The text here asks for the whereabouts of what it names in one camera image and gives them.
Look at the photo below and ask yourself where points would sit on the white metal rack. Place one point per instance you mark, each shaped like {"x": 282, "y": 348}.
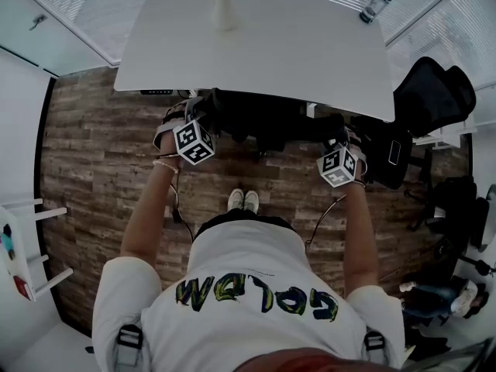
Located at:
{"x": 445, "y": 134}

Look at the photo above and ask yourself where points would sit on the person's black trousers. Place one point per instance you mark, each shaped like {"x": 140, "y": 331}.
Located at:
{"x": 248, "y": 217}

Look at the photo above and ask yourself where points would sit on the white desk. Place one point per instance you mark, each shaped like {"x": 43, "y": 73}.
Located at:
{"x": 271, "y": 60}

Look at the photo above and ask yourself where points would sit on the black desk control panel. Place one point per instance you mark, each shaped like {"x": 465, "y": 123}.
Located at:
{"x": 155, "y": 91}

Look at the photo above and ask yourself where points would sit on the black mesh office chair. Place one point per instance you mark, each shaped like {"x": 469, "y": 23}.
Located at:
{"x": 434, "y": 91}

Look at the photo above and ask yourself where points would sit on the clear bottle with dark cap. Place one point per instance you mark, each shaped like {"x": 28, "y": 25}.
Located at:
{"x": 375, "y": 5}

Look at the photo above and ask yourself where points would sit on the person's right white shoe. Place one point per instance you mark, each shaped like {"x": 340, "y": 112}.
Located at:
{"x": 252, "y": 202}

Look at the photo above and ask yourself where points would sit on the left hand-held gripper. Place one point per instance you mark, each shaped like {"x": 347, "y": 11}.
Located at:
{"x": 193, "y": 142}

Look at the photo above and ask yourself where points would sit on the person's right forearm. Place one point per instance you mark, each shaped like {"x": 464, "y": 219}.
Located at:
{"x": 360, "y": 238}

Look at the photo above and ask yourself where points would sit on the black wristband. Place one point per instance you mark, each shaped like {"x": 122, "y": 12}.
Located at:
{"x": 168, "y": 155}
{"x": 360, "y": 183}

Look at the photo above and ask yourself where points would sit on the person's left white shoe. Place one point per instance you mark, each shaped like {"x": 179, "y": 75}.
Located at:
{"x": 235, "y": 200}

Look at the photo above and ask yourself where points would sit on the red box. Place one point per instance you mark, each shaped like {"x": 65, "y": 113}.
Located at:
{"x": 23, "y": 287}

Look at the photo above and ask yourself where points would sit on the person's white printed t-shirt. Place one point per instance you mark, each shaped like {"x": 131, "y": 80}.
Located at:
{"x": 248, "y": 266}

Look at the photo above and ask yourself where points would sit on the black tripod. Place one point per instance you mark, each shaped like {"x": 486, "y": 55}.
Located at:
{"x": 482, "y": 266}

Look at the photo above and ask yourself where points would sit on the person's left forearm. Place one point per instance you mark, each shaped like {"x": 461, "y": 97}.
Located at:
{"x": 151, "y": 207}

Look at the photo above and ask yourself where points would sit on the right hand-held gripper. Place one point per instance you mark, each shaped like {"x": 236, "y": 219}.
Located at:
{"x": 337, "y": 167}

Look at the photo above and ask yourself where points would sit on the person's white shoe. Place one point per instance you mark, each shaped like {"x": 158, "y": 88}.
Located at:
{"x": 252, "y": 202}
{"x": 235, "y": 200}

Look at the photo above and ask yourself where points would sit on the teal bottle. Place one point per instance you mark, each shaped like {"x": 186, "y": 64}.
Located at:
{"x": 7, "y": 244}

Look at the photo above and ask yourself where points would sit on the white side table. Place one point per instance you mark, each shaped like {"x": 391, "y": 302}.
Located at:
{"x": 19, "y": 227}

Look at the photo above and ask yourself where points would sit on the black power adapter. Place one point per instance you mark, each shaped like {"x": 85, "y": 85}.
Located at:
{"x": 177, "y": 215}

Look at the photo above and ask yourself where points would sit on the black smartphone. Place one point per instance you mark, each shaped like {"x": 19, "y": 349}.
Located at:
{"x": 394, "y": 152}

